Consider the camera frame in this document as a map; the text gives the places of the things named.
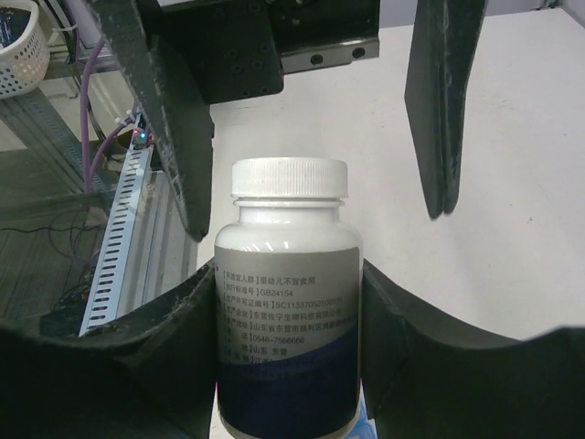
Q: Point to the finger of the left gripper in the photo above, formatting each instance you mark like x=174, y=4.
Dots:
x=444, y=40

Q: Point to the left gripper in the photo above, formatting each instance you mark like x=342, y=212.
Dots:
x=177, y=59

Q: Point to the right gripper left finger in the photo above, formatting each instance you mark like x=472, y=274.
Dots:
x=149, y=374

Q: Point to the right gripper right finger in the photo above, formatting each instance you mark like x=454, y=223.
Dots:
x=427, y=374

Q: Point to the white bottle cap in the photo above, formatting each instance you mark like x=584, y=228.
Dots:
x=289, y=177

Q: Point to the white pill bottle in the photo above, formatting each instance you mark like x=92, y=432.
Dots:
x=288, y=291

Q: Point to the blue weekly pill organizer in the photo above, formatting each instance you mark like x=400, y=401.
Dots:
x=364, y=427

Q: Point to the white plastic basket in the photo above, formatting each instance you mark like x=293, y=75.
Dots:
x=24, y=62

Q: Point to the slotted grey cable duct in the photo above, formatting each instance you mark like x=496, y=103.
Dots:
x=106, y=287

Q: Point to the aluminium mounting rail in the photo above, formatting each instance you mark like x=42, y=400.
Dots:
x=161, y=254

